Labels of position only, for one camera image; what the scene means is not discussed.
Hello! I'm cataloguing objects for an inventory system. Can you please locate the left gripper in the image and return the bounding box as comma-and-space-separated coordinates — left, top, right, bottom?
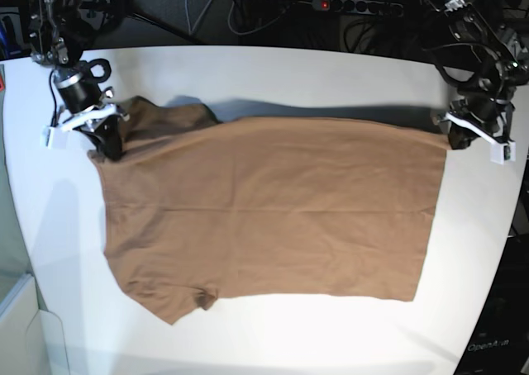
431, 100, 514, 150

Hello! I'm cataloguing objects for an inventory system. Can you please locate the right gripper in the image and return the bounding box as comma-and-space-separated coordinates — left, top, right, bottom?
57, 103, 130, 161

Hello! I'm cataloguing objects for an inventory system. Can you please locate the brown T-shirt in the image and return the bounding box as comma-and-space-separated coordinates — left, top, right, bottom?
89, 99, 449, 324

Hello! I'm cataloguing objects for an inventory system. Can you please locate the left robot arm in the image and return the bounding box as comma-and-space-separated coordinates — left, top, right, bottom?
426, 0, 528, 163

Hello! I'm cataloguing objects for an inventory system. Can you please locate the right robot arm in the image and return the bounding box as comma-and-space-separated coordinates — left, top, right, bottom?
28, 0, 128, 161

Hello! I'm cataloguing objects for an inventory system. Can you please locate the black power strip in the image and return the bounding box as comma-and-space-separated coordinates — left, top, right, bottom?
309, 0, 404, 17

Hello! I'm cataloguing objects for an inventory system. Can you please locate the white cabinet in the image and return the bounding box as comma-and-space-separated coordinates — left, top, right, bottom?
1, 273, 70, 374

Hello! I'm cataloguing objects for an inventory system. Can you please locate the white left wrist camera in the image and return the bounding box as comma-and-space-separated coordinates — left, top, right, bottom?
490, 140, 516, 164

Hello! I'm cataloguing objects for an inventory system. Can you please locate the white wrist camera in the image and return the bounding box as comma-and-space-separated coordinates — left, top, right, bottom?
490, 140, 516, 164
41, 126, 68, 150

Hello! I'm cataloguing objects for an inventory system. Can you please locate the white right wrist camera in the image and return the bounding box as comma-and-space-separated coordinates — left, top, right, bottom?
41, 126, 68, 150

